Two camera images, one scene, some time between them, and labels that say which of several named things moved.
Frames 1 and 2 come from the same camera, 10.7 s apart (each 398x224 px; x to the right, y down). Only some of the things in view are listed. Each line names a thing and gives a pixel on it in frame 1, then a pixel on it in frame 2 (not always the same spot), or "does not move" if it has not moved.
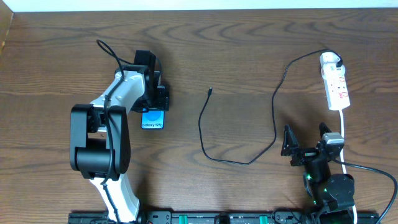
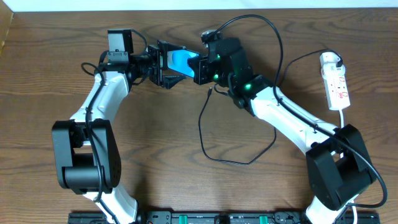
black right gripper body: [305, 154] to [202, 70]
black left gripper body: [160, 101] to [156, 65]
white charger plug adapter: [328, 64] does not move
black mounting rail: [227, 217] does not move
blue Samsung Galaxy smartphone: [152, 119] to [177, 60]
